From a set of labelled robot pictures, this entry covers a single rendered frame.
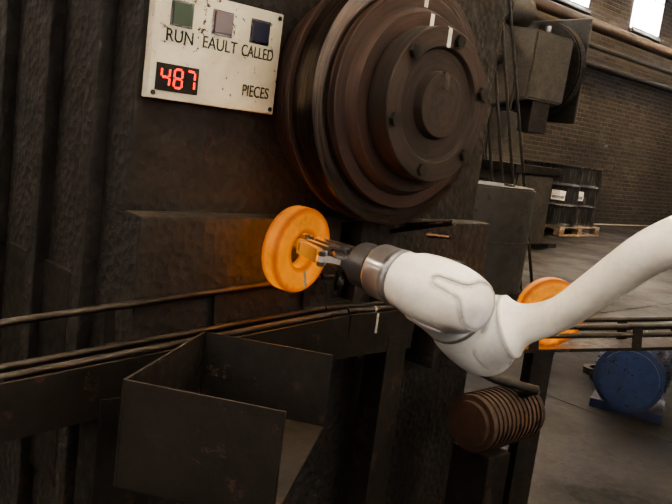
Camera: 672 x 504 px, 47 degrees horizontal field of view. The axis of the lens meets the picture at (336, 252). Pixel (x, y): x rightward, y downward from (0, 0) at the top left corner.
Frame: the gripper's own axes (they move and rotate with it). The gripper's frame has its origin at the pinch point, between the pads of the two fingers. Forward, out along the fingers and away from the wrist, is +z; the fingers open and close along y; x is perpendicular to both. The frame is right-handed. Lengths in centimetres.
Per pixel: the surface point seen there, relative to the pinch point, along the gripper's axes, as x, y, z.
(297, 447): -22.5, -20.8, -30.1
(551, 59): 112, 714, 411
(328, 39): 35.3, -1.1, -1.2
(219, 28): 34.1, -14.5, 11.6
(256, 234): -0.6, -4.2, 6.6
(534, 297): -10, 61, -14
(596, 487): -85, 148, -1
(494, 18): 50, 64, 15
